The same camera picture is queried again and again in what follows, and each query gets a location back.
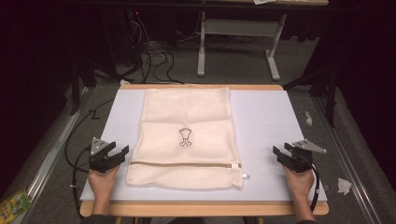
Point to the person's right hand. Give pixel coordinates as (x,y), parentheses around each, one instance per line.
(299,183)

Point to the white paper sheet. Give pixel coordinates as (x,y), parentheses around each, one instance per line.
(264,1)

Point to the cream mesh laundry bag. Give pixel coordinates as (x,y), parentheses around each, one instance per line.
(186,124)

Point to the white table mat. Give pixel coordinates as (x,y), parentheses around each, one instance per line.
(264,118)

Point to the green printed packet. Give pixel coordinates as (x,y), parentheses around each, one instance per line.
(14,207)

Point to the person's left hand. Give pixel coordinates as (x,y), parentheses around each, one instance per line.
(101,183)

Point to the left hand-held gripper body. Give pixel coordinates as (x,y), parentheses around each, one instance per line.
(99,160)

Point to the small white cloth scrap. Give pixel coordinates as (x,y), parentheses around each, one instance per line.
(124,82)

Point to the black metal stand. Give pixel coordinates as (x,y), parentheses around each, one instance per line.
(331,99)
(76,84)

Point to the metal floor rail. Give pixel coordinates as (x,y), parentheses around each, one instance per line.
(342,149)
(53,152)

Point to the wooden table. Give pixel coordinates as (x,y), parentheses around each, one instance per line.
(199,209)

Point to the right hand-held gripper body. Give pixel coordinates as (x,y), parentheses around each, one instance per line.
(301,160)

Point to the white metal desk frame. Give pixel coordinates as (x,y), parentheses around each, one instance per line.
(239,28)

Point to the crumpled white paper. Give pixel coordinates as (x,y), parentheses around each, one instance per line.
(344,186)

